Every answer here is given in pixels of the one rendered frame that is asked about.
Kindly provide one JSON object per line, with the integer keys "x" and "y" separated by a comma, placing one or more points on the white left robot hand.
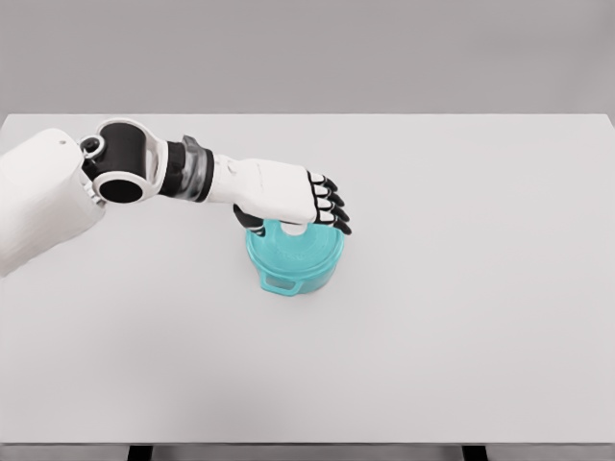
{"x": 283, "y": 192}

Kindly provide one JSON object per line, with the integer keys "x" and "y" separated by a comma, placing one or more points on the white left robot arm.
{"x": 43, "y": 192}

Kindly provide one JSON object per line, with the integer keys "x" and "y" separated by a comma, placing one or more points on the teal pot lid white knob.
{"x": 293, "y": 252}

